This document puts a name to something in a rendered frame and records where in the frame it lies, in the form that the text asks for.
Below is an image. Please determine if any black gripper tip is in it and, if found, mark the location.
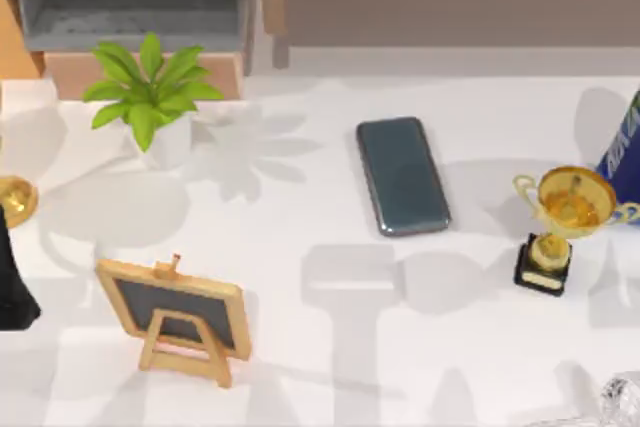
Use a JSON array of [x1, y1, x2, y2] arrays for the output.
[[0, 203, 42, 332]]

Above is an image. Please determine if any wooden shelf unit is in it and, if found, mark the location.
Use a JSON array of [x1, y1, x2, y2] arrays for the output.
[[257, 0, 640, 70]]

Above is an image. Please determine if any gold trophy cup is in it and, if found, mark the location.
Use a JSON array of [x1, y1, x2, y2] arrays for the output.
[[0, 175, 40, 229]]

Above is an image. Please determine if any wooden framed blackboard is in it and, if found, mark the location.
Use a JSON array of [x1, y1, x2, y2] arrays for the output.
[[94, 253, 251, 389]]

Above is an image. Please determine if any green plant in white pot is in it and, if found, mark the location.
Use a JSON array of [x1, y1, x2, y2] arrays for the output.
[[81, 31, 226, 171]]

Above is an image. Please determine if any dark grey smartphone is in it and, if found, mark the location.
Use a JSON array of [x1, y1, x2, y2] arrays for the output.
[[355, 116, 453, 238]]

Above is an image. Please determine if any wooden cupboard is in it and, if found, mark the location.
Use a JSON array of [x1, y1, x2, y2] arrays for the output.
[[0, 0, 47, 80]]

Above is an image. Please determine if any clear glass object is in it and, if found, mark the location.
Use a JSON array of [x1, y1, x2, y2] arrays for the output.
[[598, 370, 640, 427]]

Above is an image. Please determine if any pale wooden drawer front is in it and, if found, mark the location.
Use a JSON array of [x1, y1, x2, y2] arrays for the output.
[[43, 50, 245, 101]]

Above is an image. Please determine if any gold trophy on black base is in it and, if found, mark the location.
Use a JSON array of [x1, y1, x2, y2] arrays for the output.
[[512, 165, 640, 298]]

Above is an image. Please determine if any blue box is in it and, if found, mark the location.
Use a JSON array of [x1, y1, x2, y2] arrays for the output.
[[595, 90, 640, 226]]

